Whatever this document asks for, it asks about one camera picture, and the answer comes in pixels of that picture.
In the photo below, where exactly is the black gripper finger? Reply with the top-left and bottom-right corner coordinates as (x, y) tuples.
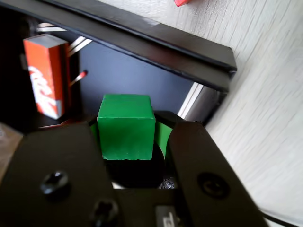
(154, 110), (271, 227)
(0, 121), (126, 227)

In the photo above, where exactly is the green wooden cube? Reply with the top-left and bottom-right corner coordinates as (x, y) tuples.
(97, 93), (157, 161)

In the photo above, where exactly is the black open box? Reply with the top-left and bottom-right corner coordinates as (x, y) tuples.
(0, 0), (232, 136)

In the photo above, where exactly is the orange matchbox with white logo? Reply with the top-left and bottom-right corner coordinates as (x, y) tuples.
(22, 33), (71, 121)

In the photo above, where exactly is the red-headed matchstick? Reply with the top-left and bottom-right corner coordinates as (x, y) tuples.
(69, 70), (89, 87)

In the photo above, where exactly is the thin black wire on table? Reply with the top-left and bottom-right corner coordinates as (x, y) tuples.
(262, 212), (288, 225)

